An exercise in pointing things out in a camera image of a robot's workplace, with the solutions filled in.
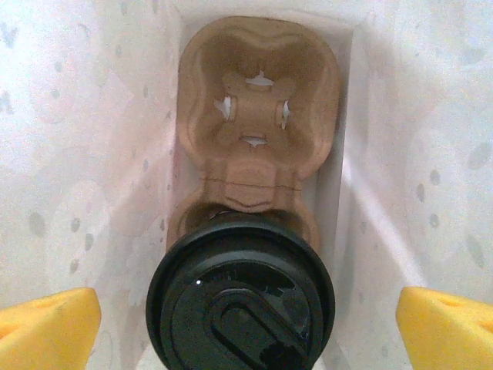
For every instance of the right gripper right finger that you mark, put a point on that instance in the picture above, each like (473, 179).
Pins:
(450, 335)

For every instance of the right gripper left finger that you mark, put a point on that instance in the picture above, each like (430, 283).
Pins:
(46, 331)

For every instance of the black plastic cup lid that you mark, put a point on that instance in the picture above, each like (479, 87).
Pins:
(239, 308)

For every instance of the white paper takeout bag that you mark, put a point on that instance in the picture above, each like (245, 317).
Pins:
(58, 115)

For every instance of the brown pulp cup carrier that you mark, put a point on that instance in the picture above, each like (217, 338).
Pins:
(262, 115)

